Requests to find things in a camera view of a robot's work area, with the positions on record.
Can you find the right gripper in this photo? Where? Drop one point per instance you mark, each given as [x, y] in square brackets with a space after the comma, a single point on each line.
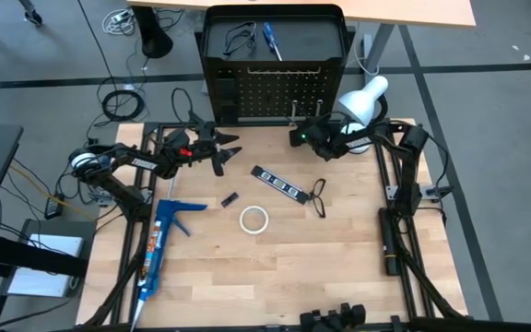
[314, 136]

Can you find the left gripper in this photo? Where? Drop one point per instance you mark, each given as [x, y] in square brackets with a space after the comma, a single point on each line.
[201, 150]

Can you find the long silver combination wrench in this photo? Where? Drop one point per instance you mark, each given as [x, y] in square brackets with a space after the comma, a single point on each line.
[294, 108]

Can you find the black and silver level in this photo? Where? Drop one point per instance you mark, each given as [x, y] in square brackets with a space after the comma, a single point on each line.
[279, 184]

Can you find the white masking tape roll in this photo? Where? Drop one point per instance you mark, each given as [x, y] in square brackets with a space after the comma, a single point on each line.
[242, 220]

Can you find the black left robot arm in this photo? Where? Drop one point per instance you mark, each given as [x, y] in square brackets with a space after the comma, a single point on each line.
[109, 159]

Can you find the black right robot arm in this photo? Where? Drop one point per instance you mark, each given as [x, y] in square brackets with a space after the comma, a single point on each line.
[408, 161]

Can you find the small black block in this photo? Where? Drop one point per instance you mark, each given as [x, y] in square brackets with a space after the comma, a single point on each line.
[230, 199]

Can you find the white desk lamp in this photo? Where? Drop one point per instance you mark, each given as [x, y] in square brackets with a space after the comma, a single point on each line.
[362, 103]

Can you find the black pegboard cart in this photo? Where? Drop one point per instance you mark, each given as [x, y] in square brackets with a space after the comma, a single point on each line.
[293, 27]

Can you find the blue caulking gun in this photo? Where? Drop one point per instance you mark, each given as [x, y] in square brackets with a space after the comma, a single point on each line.
[155, 249]

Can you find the black cylinder with yellow band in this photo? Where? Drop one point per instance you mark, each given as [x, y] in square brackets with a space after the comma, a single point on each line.
[389, 240]

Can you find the black knobbed object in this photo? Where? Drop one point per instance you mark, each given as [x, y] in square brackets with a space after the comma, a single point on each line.
[334, 318]

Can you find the black power adapter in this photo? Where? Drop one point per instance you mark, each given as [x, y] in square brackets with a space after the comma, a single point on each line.
[53, 207]

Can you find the white flat box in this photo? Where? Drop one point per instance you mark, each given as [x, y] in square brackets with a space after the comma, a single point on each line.
[44, 276]

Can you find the grey chair leg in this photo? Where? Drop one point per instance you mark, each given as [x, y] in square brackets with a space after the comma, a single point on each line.
[32, 17]

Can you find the tan hook rail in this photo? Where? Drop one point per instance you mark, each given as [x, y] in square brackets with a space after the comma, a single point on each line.
[284, 72]

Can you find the black pedestal foot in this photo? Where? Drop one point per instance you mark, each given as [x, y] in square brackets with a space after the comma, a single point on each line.
[155, 41]

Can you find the black aluminium rig frame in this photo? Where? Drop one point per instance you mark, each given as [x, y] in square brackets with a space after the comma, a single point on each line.
[500, 325]

